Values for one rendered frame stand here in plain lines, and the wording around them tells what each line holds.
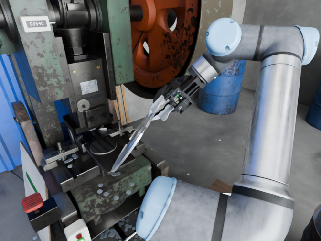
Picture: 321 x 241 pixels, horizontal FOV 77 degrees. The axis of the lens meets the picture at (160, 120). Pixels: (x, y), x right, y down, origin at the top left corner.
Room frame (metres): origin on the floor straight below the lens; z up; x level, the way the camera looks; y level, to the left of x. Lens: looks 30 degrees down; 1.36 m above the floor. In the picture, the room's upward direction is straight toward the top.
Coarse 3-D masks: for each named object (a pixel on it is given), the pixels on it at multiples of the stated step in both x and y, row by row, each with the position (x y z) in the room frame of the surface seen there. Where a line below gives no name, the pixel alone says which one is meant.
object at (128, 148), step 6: (144, 120) 0.74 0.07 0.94; (150, 120) 0.56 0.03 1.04; (138, 126) 0.76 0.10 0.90; (144, 126) 0.60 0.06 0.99; (138, 132) 0.59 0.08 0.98; (132, 138) 0.63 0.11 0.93; (138, 138) 0.51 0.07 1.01; (126, 144) 0.72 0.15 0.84; (132, 144) 0.56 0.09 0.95; (126, 150) 0.57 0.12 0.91; (120, 156) 0.63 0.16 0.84; (126, 156) 0.48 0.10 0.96; (120, 162) 0.48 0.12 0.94; (114, 168) 0.55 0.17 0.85
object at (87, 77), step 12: (72, 60) 0.83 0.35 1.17; (84, 60) 0.83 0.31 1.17; (96, 60) 0.84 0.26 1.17; (72, 72) 0.77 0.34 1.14; (84, 72) 0.80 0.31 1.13; (96, 72) 0.84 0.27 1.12; (84, 84) 0.79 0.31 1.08; (96, 84) 0.83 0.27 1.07; (84, 96) 0.79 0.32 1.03; (96, 96) 0.82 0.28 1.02; (84, 108) 0.77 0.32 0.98; (96, 108) 0.79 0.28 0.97; (108, 108) 0.86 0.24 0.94; (84, 120) 0.78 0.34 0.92; (96, 120) 0.78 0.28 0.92
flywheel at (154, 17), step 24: (144, 0) 1.05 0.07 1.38; (168, 0) 0.98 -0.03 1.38; (192, 0) 0.83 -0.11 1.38; (144, 24) 1.06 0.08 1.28; (168, 24) 1.13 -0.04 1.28; (192, 24) 0.83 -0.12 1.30; (168, 48) 0.98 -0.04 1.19; (192, 48) 0.83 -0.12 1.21; (144, 72) 1.11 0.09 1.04; (168, 72) 0.92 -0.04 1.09
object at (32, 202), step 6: (36, 192) 0.52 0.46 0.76; (24, 198) 0.49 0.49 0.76; (30, 198) 0.49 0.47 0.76; (36, 198) 0.49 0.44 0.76; (42, 198) 0.50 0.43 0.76; (24, 204) 0.47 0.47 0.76; (30, 204) 0.47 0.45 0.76; (36, 204) 0.47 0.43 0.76; (42, 204) 0.48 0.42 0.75; (24, 210) 0.45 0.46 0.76; (30, 210) 0.45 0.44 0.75
